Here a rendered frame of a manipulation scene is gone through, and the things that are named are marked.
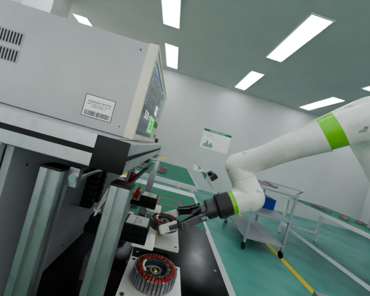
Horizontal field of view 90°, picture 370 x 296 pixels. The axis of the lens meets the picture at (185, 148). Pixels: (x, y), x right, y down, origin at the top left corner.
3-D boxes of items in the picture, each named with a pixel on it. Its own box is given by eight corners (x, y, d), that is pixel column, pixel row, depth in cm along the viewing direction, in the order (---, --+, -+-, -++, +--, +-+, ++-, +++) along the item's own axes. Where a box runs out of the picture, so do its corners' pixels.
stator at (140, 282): (171, 268, 54) (175, 256, 54) (175, 301, 43) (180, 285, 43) (133, 261, 52) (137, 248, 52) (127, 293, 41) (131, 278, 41)
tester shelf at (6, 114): (159, 152, 93) (161, 144, 93) (121, 175, 25) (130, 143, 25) (71, 128, 90) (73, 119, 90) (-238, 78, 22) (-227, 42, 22)
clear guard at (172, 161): (205, 180, 91) (209, 168, 91) (217, 193, 67) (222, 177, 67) (140, 162, 89) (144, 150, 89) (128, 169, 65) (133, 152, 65)
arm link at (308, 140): (332, 149, 55) (332, 152, 64) (314, 115, 59) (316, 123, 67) (226, 184, 74) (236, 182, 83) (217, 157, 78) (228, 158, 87)
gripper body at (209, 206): (220, 220, 69) (196, 227, 68) (215, 212, 77) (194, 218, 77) (215, 201, 69) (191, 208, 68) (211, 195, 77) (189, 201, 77)
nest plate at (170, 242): (177, 232, 80) (177, 229, 80) (178, 253, 65) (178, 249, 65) (143, 224, 79) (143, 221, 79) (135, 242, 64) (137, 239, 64)
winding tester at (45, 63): (154, 142, 82) (167, 97, 82) (132, 140, 39) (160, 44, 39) (65, 117, 80) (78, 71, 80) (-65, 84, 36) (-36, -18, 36)
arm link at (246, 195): (274, 207, 67) (263, 207, 78) (261, 174, 71) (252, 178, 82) (238, 218, 66) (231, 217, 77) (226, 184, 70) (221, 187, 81)
